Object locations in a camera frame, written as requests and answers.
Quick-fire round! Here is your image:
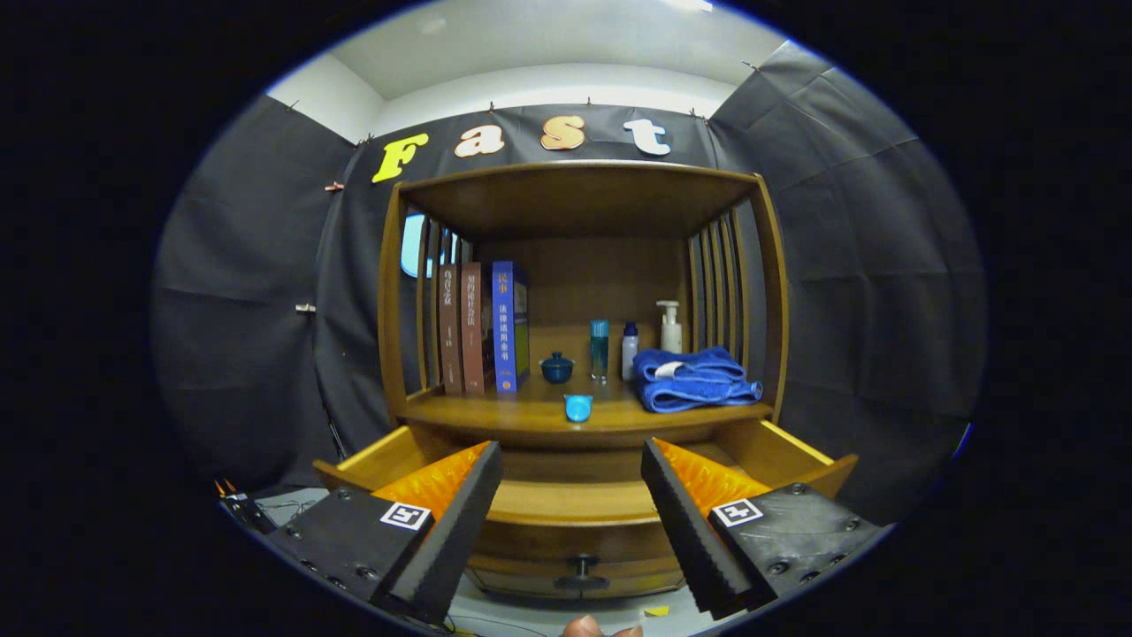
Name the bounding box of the black drawer knob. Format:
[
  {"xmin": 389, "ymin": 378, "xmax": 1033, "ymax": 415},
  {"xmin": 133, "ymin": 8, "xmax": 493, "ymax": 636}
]
[{"xmin": 555, "ymin": 554, "xmax": 610, "ymax": 592}]

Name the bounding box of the white pump bottle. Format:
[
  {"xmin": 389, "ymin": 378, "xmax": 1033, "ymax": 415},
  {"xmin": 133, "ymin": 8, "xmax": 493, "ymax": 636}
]
[{"xmin": 656, "ymin": 301, "xmax": 683, "ymax": 355}]

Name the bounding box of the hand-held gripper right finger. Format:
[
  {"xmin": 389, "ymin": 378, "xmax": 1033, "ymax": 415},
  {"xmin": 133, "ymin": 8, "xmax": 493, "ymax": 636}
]
[{"xmin": 640, "ymin": 438, "xmax": 886, "ymax": 621}]

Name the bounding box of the brown book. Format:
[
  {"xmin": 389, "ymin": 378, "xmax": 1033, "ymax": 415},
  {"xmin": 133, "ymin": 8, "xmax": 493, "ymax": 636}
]
[
  {"xmin": 460, "ymin": 261, "xmax": 496, "ymax": 395},
  {"xmin": 438, "ymin": 263, "xmax": 465, "ymax": 395}
]

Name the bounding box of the folded blue towel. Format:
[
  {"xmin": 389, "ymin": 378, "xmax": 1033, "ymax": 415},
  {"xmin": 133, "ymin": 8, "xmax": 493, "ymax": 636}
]
[{"xmin": 631, "ymin": 346, "xmax": 763, "ymax": 414}]

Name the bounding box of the thin floor cable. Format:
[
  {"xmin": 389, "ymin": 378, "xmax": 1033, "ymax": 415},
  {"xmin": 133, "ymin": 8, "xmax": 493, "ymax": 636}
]
[{"xmin": 447, "ymin": 610, "xmax": 549, "ymax": 637}]

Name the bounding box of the dark floor equipment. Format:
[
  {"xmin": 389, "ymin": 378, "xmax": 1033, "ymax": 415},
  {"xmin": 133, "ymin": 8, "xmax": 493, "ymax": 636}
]
[{"xmin": 215, "ymin": 480, "xmax": 277, "ymax": 535}]

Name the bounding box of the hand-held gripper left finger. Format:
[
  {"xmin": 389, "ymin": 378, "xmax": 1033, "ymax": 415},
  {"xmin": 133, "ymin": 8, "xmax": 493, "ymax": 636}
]
[{"xmin": 265, "ymin": 441, "xmax": 503, "ymax": 625}]

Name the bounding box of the blue book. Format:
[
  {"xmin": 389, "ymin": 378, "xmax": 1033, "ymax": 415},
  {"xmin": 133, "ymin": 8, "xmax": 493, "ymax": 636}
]
[{"xmin": 492, "ymin": 260, "xmax": 531, "ymax": 393}]

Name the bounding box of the wooden countertop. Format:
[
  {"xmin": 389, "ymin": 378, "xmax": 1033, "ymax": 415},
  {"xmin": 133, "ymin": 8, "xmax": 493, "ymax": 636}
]
[{"xmin": 398, "ymin": 376, "xmax": 775, "ymax": 448}]

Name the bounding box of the wooden drawer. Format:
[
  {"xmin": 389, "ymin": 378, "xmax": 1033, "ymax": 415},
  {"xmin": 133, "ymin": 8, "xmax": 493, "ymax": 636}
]
[{"xmin": 311, "ymin": 418, "xmax": 859, "ymax": 576}]

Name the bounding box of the black backdrop cloth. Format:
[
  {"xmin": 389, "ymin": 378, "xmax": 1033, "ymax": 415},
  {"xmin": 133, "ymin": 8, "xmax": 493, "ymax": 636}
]
[{"xmin": 149, "ymin": 40, "xmax": 987, "ymax": 527}]

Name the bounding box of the wooden cabinet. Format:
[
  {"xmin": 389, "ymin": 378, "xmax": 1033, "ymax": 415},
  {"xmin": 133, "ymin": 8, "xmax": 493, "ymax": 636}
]
[{"xmin": 311, "ymin": 159, "xmax": 859, "ymax": 602}]

